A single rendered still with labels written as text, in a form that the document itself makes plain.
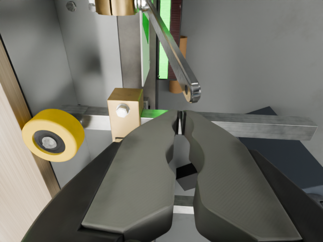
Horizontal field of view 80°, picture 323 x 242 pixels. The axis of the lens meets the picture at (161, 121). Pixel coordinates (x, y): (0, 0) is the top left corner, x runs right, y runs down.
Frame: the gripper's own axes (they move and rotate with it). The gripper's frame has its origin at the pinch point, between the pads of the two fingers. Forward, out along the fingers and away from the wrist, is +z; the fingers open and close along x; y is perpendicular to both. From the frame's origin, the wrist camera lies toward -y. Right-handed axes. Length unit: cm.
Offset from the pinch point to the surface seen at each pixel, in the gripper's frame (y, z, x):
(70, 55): 7.1, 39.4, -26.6
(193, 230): 200, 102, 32
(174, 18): -2.7, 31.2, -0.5
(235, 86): 38, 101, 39
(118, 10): -4.7, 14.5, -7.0
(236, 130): 12.4, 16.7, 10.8
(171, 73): 8.1, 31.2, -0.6
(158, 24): -4.1, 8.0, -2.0
